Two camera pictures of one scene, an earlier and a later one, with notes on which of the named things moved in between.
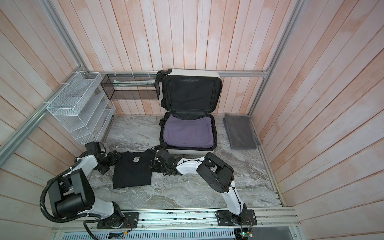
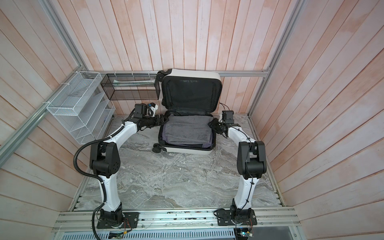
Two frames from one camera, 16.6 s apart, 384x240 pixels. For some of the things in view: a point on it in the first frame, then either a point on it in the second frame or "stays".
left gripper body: (108, 161) to (154, 121)
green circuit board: (246, 234) stays
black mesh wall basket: (131, 86) stays
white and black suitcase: (188, 125) stays
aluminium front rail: (267, 220) stays
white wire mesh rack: (82, 107) stays
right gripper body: (159, 166) to (217, 126)
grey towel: (242, 134) to (187, 129)
